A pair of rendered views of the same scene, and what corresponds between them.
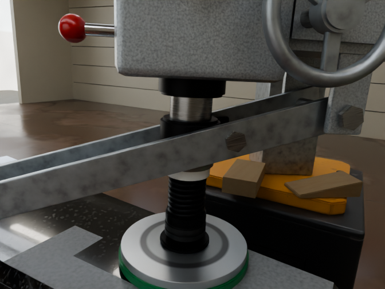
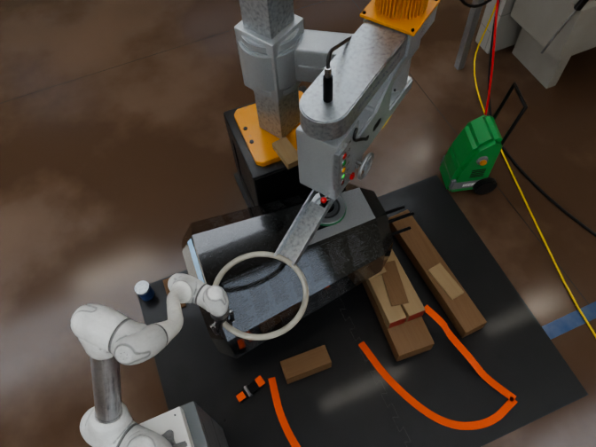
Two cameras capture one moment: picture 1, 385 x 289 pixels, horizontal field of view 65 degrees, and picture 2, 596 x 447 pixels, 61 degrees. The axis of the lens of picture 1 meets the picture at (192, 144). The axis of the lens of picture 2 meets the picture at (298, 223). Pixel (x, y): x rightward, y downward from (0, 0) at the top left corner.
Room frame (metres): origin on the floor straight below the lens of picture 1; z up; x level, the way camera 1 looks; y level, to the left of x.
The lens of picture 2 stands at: (-0.48, 1.22, 3.28)
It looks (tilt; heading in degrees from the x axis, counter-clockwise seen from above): 59 degrees down; 314
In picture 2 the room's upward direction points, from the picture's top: 5 degrees counter-clockwise
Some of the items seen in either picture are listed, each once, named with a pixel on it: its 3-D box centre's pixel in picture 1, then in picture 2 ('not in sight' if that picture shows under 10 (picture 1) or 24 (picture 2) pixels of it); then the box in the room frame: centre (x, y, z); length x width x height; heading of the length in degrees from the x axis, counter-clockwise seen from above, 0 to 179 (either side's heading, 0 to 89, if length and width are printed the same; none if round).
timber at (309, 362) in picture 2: not in sight; (306, 364); (0.14, 0.61, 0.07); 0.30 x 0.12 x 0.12; 60
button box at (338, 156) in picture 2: not in sight; (341, 168); (0.34, 0.06, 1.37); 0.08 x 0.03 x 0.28; 97
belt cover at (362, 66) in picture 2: not in sight; (366, 63); (0.51, -0.34, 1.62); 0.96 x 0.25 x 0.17; 97
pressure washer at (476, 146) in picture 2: not in sight; (479, 142); (0.12, -1.29, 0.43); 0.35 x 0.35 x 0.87; 48
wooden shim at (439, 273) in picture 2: not in sight; (445, 281); (-0.24, -0.39, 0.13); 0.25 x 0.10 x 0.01; 161
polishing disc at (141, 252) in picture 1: (184, 242); (326, 207); (0.46, 0.01, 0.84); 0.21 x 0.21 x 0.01
